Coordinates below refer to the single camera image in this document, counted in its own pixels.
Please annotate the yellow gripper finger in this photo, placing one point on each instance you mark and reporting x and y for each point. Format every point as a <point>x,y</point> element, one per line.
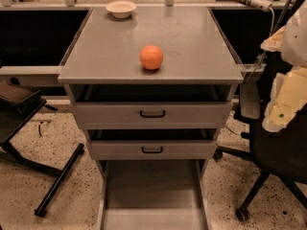
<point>274,43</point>
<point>288,96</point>

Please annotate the orange fruit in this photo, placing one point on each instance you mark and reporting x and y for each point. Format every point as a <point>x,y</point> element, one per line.
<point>151,57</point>

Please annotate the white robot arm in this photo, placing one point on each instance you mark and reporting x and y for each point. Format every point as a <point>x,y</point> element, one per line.
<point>295,40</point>

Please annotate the grey drawer cabinet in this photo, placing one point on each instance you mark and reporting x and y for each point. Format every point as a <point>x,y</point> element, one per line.
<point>151,93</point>

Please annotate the grey top drawer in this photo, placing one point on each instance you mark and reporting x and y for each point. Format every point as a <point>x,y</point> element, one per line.
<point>150,115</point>

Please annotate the grey drawer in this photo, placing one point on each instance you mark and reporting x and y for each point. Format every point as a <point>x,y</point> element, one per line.
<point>151,150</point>
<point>150,115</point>
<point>153,195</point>

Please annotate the grey bottom drawer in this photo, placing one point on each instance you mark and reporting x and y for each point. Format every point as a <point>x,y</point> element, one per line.
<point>153,195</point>

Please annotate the grey middle drawer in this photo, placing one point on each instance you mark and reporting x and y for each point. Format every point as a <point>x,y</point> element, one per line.
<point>151,150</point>

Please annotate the black office chair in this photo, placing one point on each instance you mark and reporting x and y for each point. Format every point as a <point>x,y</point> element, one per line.
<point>283,153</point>

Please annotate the white bowl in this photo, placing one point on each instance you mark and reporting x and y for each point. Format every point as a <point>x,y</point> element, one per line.
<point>121,9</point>

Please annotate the black stand left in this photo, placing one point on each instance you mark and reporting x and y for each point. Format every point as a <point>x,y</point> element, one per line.
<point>18,105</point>

